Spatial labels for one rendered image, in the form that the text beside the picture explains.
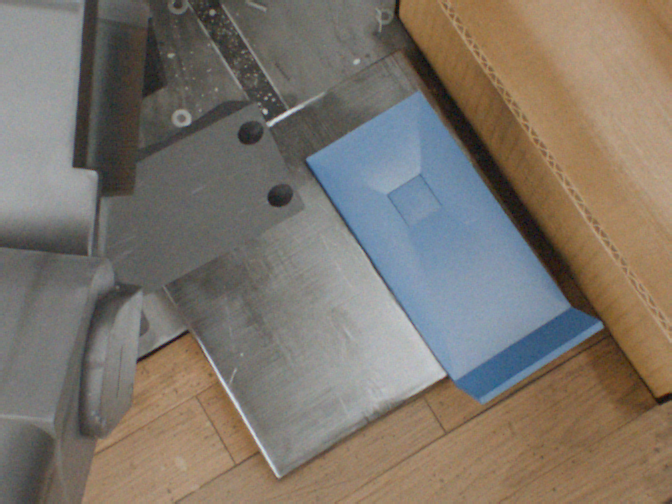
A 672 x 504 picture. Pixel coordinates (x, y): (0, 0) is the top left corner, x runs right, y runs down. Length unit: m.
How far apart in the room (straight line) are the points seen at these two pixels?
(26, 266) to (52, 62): 0.07
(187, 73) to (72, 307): 0.41
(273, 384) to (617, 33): 0.27
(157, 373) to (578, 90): 0.27
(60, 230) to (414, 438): 0.33
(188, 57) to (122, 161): 0.32
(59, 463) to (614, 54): 0.48
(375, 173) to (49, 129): 0.32
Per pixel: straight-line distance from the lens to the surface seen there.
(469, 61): 0.67
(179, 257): 0.47
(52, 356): 0.32
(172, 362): 0.68
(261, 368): 0.66
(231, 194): 0.47
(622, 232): 0.71
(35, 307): 0.33
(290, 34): 0.73
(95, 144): 0.40
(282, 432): 0.65
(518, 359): 0.65
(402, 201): 0.68
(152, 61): 0.69
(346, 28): 0.73
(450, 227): 0.67
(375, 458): 0.67
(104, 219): 0.40
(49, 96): 0.38
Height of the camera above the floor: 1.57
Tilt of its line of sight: 75 degrees down
